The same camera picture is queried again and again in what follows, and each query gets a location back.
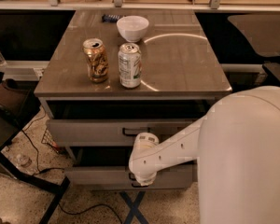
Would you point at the wire basket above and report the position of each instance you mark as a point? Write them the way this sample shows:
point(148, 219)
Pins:
point(48, 141)

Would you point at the blue tape cross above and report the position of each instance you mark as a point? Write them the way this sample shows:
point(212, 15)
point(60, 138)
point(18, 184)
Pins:
point(134, 211)

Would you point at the grey drawer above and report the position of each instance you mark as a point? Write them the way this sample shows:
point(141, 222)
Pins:
point(110, 132)
point(106, 168)

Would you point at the clear plastic bottle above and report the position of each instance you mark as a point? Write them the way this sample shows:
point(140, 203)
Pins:
point(23, 161)

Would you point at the white bowl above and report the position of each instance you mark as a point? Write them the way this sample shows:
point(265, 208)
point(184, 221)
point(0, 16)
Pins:
point(132, 28)

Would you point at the black office chair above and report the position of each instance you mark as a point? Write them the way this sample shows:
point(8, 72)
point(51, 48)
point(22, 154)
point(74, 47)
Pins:
point(262, 31)

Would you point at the blue snack bar wrapper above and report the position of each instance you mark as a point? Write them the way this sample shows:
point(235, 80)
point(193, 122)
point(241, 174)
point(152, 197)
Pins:
point(111, 18)

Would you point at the white green soda can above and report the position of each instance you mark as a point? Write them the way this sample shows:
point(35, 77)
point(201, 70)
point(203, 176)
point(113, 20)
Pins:
point(130, 65)

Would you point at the grey drawer cabinet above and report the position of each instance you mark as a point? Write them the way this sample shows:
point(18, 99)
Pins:
point(181, 76)

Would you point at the gold crumpled soda can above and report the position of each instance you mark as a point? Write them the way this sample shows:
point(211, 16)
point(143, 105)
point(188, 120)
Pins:
point(97, 62)

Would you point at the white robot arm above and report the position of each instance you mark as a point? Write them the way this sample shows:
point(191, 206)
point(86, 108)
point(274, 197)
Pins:
point(237, 147)

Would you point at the brown bag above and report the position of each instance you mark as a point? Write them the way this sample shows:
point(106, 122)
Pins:
point(17, 106)

